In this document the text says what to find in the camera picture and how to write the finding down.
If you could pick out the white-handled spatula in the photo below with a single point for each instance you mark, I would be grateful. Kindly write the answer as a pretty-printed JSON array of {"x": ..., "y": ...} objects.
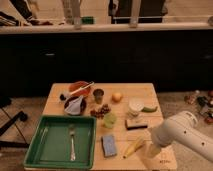
[{"x": 65, "y": 95}]

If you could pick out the silver fork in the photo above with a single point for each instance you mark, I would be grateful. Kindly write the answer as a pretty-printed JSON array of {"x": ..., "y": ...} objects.
[{"x": 72, "y": 138}]

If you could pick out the black and tan sponge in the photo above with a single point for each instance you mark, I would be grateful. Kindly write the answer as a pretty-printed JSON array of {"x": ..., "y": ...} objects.
[{"x": 132, "y": 124}]

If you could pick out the bunch of red grapes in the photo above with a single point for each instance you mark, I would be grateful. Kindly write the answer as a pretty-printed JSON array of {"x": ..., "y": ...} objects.
[{"x": 100, "y": 112}]

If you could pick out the grey folded cloth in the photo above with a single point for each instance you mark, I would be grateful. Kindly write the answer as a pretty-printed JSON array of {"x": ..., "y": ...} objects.
[{"x": 74, "y": 105}]

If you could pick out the small metal cup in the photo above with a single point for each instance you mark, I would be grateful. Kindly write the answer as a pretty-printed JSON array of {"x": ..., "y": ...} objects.
[{"x": 98, "y": 95}]

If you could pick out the yellow orange fruit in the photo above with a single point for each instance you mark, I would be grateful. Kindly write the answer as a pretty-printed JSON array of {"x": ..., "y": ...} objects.
[{"x": 117, "y": 97}]

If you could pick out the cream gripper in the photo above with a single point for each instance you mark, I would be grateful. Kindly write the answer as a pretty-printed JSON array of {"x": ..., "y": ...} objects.
[{"x": 152, "y": 150}]

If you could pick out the yellow banana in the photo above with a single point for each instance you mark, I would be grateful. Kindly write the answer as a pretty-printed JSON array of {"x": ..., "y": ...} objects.
[{"x": 133, "y": 147}]

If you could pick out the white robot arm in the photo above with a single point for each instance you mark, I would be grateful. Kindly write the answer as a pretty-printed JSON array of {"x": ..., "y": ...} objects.
[{"x": 180, "y": 128}]

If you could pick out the wooden folding table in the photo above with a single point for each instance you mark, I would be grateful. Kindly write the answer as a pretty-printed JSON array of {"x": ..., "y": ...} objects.
[{"x": 123, "y": 138}]

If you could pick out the orange bowl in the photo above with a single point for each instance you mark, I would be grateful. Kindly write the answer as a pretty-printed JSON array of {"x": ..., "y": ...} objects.
[{"x": 79, "y": 88}]

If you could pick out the green plastic tray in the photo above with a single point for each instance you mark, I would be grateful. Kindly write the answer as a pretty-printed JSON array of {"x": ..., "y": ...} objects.
[{"x": 50, "y": 146}]

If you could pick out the green plastic cup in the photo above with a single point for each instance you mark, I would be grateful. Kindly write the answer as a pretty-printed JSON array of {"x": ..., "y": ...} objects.
[{"x": 109, "y": 120}]

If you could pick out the blue sponge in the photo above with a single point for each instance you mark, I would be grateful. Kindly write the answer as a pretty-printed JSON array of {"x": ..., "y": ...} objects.
[{"x": 109, "y": 146}]

